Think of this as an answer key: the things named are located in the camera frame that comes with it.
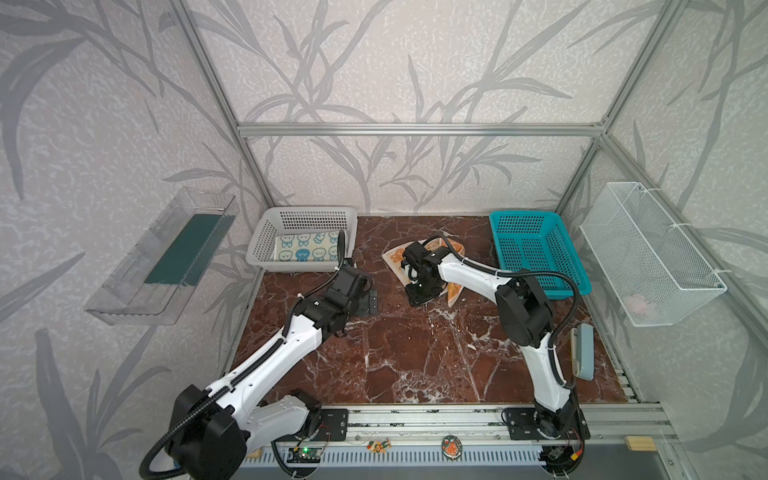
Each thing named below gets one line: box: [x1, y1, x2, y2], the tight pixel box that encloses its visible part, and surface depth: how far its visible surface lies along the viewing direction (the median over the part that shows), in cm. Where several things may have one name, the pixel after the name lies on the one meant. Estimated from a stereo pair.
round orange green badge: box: [441, 435, 463, 461], surface depth 72 cm
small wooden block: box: [624, 436, 657, 451], surface depth 72 cm
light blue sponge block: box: [570, 323, 595, 381], surface depth 83 cm
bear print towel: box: [275, 231, 340, 262], surface depth 107 cm
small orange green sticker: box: [366, 438, 392, 453], surface depth 72 cm
